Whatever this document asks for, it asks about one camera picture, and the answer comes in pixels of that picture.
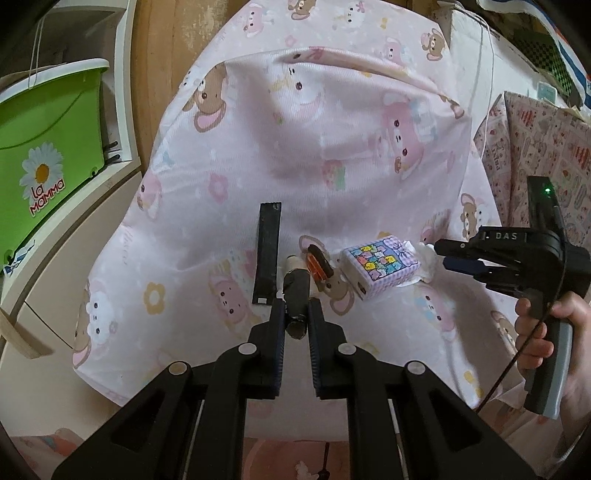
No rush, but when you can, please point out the white tissue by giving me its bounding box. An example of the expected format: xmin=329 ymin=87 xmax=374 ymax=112
xmin=406 ymin=240 xmax=446 ymax=287

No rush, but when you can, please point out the pastel checkered printed box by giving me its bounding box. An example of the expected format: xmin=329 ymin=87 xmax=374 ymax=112
xmin=341 ymin=234 xmax=421 ymax=301

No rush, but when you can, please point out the small black bottle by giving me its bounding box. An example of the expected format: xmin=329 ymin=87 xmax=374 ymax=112
xmin=283 ymin=254 xmax=309 ymax=340

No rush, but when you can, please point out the person's right hand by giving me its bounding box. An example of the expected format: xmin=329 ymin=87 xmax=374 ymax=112
xmin=515 ymin=291 xmax=591 ymax=424

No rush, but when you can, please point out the white shelf unit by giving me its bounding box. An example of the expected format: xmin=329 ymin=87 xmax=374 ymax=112
xmin=0 ymin=0 xmax=144 ymax=352

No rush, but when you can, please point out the flat black strip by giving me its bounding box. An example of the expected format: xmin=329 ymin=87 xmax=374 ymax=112
xmin=252 ymin=202 xmax=282 ymax=305

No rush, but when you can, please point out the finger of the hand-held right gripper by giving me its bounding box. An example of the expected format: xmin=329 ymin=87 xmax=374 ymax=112
xmin=442 ymin=257 xmax=522 ymax=292
xmin=434 ymin=237 xmax=483 ymax=260

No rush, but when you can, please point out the pink bear printed sheet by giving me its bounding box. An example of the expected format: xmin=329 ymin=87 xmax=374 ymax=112
xmin=71 ymin=0 xmax=527 ymax=444

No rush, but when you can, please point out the thin white cable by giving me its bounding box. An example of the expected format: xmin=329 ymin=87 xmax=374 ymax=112
xmin=475 ymin=9 xmax=497 ymax=158

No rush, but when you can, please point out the green storage box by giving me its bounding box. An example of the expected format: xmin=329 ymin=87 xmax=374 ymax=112
xmin=0 ymin=58 xmax=112 ymax=273

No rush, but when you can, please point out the strawberry printed cloth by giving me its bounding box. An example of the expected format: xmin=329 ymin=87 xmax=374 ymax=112
xmin=475 ymin=90 xmax=591 ymax=259

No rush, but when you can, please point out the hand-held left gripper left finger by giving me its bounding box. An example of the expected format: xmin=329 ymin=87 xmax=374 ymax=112
xmin=51 ymin=299 xmax=287 ymax=480

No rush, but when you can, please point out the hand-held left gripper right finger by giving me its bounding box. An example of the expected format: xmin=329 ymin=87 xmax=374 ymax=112
xmin=308 ymin=299 xmax=532 ymax=480

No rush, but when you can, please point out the dark checkered bag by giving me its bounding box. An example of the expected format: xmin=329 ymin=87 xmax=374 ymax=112
xmin=480 ymin=0 xmax=591 ymax=109

